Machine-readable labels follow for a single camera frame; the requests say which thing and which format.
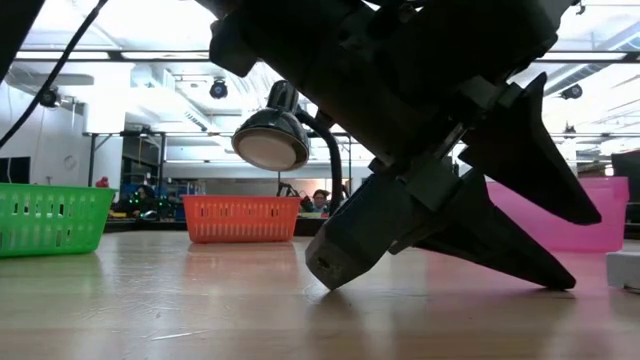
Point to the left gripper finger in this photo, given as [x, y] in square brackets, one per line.
[480, 235]
[530, 150]

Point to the white box with barcode labels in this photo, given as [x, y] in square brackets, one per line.
[625, 270]

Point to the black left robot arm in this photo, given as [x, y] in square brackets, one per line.
[15, 25]

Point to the pink plastic bin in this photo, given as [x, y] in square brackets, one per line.
[600, 235]

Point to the black monitor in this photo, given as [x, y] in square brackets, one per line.
[627, 170]

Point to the black desk lamp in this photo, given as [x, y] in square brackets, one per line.
[272, 135]

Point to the person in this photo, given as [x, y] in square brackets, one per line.
[142, 197]
[320, 200]

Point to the orange plastic basket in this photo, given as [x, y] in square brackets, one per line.
[240, 220]

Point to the black background rack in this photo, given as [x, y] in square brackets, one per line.
[163, 165]

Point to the small red object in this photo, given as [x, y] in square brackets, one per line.
[102, 182]

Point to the green plastic basket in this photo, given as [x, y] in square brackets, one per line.
[50, 220]

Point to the black ceiling camera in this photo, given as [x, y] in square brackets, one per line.
[218, 89]
[571, 91]
[49, 97]

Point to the black wall panel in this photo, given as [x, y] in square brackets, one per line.
[15, 170]

